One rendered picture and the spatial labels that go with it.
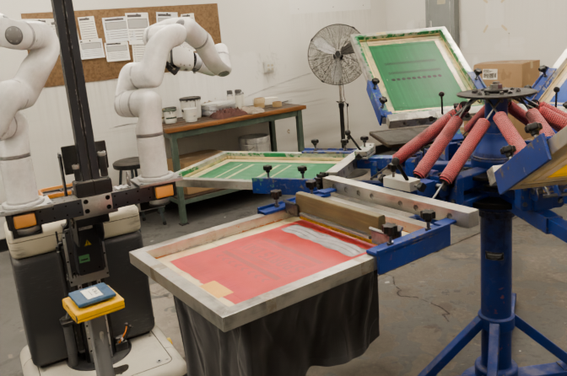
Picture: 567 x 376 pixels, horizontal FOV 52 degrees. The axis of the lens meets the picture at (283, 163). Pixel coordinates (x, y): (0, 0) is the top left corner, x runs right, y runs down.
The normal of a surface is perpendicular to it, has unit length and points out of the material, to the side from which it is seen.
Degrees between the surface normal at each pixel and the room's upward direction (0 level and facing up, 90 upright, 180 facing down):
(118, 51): 88
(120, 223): 90
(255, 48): 90
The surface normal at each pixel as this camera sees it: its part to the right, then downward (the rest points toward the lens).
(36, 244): 0.50, 0.15
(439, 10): -0.81, 0.19
